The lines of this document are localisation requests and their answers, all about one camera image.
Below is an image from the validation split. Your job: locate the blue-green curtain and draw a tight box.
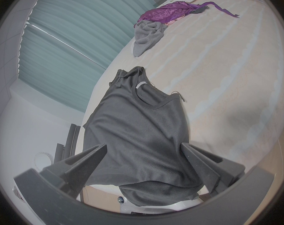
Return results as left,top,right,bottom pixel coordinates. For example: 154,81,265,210
27,0,160,70
17,22,107,113

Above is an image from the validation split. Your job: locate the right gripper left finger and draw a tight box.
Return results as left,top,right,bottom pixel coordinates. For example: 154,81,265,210
40,144,108,194

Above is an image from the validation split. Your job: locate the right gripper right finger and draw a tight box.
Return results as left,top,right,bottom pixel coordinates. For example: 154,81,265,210
181,142,246,193

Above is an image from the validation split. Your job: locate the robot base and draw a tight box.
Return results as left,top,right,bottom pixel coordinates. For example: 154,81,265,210
117,195,204,215

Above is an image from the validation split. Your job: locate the black T-shirt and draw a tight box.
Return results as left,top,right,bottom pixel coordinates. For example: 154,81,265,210
82,66,204,207

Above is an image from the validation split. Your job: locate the bed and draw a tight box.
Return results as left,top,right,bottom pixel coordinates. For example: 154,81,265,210
80,0,284,196

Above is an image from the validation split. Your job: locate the round white mirror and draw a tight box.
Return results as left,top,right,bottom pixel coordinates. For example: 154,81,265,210
34,152,52,167

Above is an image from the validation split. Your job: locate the small dark grey garment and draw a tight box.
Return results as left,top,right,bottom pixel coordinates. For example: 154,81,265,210
191,6,209,15

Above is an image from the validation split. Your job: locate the grey knit garment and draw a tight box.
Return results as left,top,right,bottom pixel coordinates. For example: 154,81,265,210
133,20,168,58

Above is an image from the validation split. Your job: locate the purple satin garment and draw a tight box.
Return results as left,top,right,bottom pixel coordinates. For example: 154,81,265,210
134,1,239,29

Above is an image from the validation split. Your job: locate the black dressing table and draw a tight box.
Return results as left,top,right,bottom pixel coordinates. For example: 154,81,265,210
53,123,81,163

